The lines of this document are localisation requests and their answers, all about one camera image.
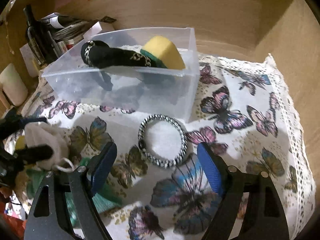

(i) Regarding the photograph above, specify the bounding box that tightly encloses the yellow soft ball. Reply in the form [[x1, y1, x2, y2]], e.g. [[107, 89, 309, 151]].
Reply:
[[15, 135, 27, 151]]

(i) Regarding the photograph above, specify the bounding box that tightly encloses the white drawstring pouch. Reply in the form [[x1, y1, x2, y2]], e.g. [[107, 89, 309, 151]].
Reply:
[[24, 122, 75, 173]]

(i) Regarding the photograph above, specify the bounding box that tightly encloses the green knitted cloth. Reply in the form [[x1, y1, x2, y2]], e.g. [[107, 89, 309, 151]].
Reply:
[[25, 158, 122, 228]]

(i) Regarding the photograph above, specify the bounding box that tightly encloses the black patterned sock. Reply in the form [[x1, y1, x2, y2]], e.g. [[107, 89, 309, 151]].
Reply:
[[80, 39, 158, 92]]

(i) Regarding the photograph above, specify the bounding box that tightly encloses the cream cylinder candle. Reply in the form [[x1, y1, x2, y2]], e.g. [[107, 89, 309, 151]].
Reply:
[[1, 63, 28, 106]]

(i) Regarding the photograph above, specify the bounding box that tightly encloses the butterfly print tablecloth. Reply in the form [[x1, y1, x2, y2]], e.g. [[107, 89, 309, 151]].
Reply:
[[23, 54, 316, 239]]

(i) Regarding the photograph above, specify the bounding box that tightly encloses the dark wine bottle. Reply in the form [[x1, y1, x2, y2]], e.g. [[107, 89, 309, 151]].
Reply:
[[23, 4, 57, 65]]

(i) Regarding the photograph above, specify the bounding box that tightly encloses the clear plastic storage bin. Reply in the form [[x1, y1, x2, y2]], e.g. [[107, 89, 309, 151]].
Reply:
[[42, 27, 200, 121]]

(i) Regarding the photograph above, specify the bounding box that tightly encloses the stack of papers and magazines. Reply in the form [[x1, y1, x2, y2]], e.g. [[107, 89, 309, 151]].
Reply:
[[40, 12, 98, 56]]

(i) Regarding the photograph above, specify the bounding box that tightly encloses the yellow green sponge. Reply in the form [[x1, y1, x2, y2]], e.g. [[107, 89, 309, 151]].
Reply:
[[140, 36, 185, 70]]

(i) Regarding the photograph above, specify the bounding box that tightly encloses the white folded card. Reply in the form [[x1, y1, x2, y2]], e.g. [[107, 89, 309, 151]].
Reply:
[[83, 21, 114, 41]]

